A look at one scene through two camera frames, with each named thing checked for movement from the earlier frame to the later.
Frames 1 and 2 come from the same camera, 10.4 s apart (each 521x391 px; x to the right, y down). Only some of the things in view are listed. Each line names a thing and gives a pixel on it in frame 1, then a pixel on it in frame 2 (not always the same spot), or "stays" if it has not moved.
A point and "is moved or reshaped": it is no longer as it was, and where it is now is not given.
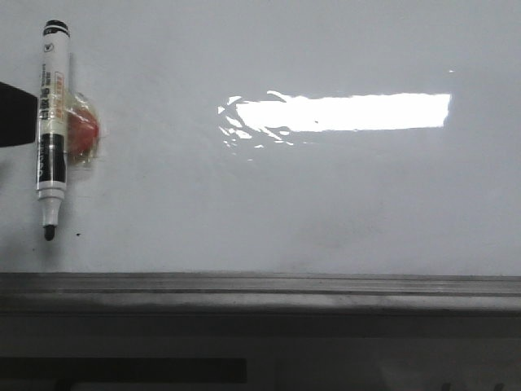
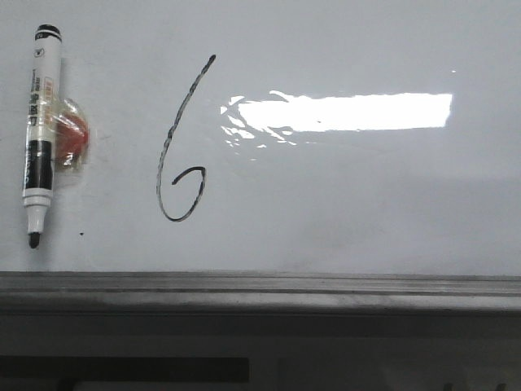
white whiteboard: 276,137 stays
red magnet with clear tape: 82,131 is moved or reshaped
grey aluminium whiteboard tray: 149,292 stays
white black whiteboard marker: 53,123 is moved or reshaped
